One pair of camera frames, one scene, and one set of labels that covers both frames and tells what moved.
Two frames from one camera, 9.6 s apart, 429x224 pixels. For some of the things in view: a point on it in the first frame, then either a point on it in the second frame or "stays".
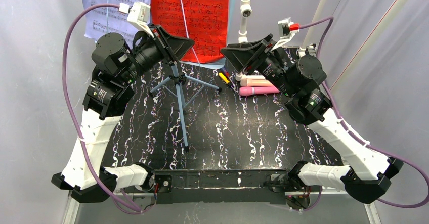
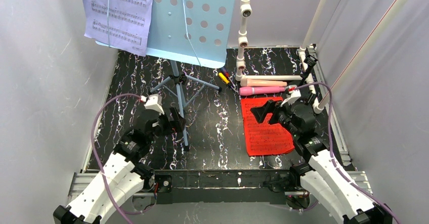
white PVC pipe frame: x=246 y=11 stays
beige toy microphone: x=255 y=82 stays
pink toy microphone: x=245 y=91 stays
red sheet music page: x=197 y=10 → x=263 y=137
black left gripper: x=164 y=44 → x=175 y=120
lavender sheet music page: x=101 y=20 stays
